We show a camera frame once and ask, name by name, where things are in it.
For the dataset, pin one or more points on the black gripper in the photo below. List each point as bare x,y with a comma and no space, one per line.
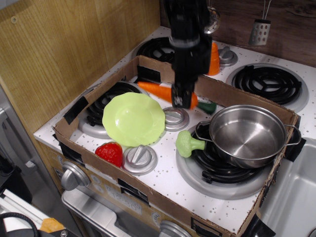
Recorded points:
191,59

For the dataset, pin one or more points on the orange toy carrot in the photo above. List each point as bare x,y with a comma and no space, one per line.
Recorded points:
164,93

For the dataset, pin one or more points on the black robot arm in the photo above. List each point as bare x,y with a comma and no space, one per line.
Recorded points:
187,18

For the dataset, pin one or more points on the light green plastic plate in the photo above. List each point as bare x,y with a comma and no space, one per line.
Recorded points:
133,119

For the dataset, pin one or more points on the silver centre stove knob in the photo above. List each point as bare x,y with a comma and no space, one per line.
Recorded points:
176,119

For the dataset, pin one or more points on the silver stove knob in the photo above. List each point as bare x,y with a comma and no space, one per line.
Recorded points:
140,160
227,57
176,119

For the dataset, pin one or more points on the orange toy cone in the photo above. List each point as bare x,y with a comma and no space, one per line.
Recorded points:
214,67

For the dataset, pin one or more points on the green toy broccoli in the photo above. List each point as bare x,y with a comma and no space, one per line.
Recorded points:
185,144

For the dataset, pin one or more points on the silver back stove knob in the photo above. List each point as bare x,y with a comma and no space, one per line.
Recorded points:
227,57

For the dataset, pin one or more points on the stainless steel pot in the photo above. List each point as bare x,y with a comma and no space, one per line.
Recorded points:
248,136

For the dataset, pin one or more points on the silver front stove knob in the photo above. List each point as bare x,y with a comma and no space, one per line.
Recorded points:
140,160

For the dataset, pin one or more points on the front right black burner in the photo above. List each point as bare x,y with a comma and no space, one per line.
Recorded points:
206,172

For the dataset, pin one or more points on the hanging metal strainer ladle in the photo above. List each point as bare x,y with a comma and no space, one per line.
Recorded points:
214,19

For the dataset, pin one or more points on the red toy strawberry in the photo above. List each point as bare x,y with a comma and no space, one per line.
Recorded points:
111,152

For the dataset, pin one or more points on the front left black burner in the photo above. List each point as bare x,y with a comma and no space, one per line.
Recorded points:
90,120

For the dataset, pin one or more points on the hanging metal grater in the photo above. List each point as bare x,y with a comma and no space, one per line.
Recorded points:
261,28

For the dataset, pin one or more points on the back right black burner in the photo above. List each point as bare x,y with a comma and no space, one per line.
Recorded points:
273,82

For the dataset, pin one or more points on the brown cardboard fence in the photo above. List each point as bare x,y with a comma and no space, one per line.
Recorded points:
163,190

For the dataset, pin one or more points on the silver oven knob right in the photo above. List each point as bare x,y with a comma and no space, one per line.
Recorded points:
170,229

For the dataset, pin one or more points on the silver oven knob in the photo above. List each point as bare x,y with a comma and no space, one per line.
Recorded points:
170,229
73,177

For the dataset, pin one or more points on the silver oven knob left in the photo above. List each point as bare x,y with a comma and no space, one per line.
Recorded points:
73,177

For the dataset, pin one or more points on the silver toy sink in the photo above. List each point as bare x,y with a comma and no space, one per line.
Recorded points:
289,208

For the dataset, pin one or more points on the silver oven door handle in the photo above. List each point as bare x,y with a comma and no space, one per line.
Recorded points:
104,217

